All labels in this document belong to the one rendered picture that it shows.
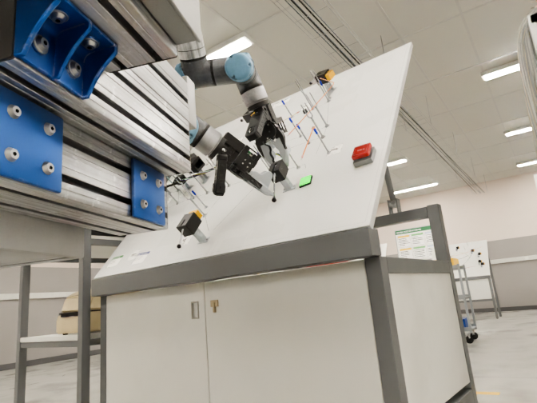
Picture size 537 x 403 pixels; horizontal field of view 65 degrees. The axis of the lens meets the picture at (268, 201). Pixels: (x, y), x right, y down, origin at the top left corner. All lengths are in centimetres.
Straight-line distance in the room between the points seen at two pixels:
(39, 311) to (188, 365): 777
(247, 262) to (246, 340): 22
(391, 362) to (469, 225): 1141
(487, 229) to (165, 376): 1126
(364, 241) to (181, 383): 78
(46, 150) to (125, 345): 127
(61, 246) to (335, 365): 71
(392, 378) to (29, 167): 83
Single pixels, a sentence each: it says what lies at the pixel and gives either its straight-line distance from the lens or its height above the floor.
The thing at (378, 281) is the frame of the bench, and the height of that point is 74.
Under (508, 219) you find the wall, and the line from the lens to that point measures 1228.
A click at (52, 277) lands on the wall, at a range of 925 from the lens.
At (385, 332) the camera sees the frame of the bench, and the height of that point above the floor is 63.
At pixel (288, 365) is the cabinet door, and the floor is 56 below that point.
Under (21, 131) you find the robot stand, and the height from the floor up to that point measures 90.
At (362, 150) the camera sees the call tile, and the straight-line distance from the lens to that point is 120.
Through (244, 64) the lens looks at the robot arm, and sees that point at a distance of 120.
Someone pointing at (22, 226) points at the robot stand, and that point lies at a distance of 59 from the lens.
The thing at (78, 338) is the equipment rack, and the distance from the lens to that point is 187.
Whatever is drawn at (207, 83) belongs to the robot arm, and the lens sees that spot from 124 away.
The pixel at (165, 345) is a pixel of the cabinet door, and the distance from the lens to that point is 151.
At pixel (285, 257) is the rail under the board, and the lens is 110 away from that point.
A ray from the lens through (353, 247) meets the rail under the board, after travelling 100.
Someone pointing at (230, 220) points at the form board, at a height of 99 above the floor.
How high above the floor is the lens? 72
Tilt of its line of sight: 13 degrees up
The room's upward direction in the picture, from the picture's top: 5 degrees counter-clockwise
